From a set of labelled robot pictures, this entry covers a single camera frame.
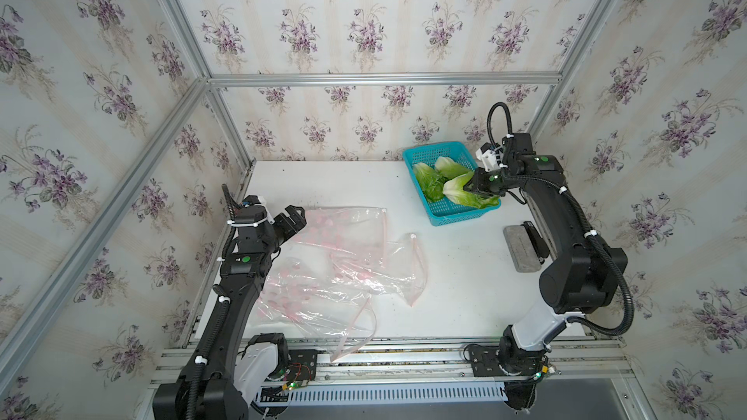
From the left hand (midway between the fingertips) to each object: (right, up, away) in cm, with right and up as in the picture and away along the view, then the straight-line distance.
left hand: (293, 217), depth 80 cm
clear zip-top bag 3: (+4, -22, +2) cm, 22 cm away
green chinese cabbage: (+43, +11, +21) cm, 49 cm away
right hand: (+52, +9, +4) cm, 53 cm away
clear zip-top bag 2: (+27, -15, +8) cm, 32 cm away
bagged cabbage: (+50, +5, +1) cm, 51 cm away
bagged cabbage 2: (+50, +16, +27) cm, 59 cm away
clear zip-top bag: (+18, -6, +14) cm, 24 cm away
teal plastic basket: (+47, +1, +19) cm, 51 cm away
